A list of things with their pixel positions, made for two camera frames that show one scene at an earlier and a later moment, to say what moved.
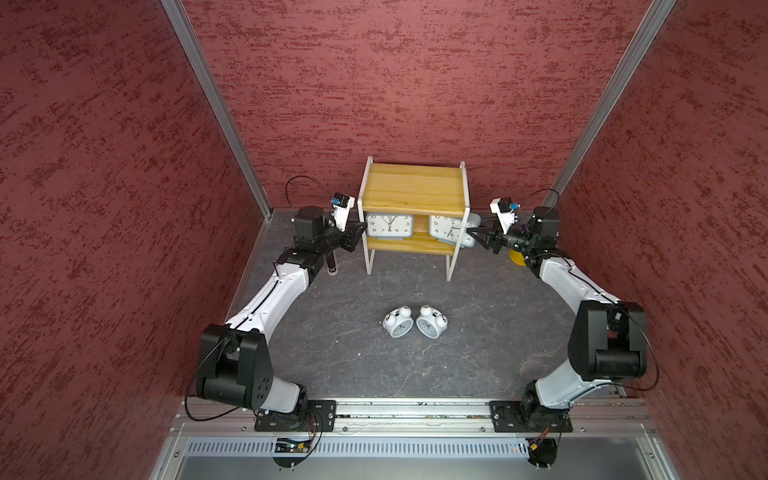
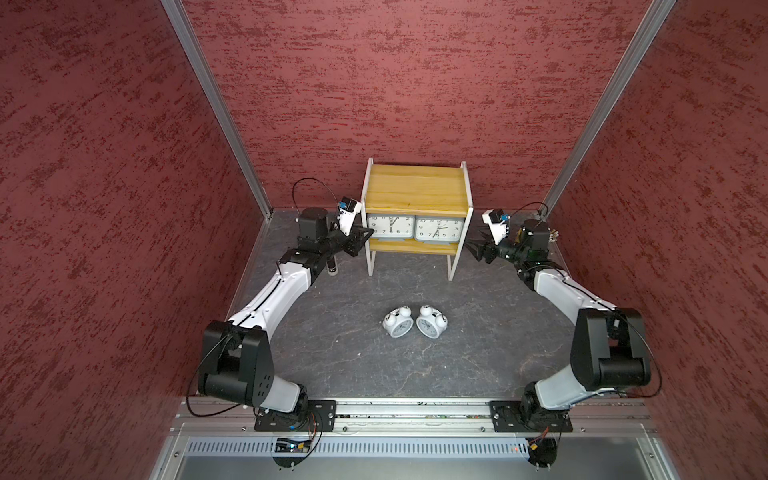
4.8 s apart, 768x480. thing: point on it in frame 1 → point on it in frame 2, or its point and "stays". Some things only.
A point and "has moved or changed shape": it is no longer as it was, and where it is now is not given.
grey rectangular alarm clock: (390, 226) stays
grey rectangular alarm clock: (449, 229) has moved or changed shape
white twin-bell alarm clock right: (431, 322) stays
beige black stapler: (332, 263) stays
